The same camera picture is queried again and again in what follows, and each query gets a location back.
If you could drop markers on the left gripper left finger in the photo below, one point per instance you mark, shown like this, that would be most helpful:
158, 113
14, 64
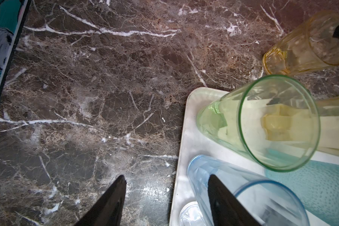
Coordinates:
107, 211

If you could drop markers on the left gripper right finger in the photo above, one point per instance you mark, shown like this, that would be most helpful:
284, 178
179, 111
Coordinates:
226, 210

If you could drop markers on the yellow glass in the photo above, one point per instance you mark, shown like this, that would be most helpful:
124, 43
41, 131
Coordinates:
312, 46

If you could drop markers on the clear glass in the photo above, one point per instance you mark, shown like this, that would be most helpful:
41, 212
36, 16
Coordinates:
191, 215

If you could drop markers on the grey blue glass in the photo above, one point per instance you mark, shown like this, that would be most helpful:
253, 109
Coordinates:
269, 202

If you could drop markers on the beige square tray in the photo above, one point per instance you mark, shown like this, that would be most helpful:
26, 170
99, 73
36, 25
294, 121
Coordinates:
194, 143

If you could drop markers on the amber tall glass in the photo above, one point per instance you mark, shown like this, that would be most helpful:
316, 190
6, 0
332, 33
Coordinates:
328, 110

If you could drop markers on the frosted teal glass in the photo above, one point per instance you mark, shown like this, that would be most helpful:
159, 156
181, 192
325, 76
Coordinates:
317, 186

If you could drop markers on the light green ribbed glass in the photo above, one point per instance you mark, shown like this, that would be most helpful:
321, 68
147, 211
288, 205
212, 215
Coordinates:
272, 121

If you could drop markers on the left black frame post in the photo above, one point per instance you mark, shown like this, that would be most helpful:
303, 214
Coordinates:
13, 14

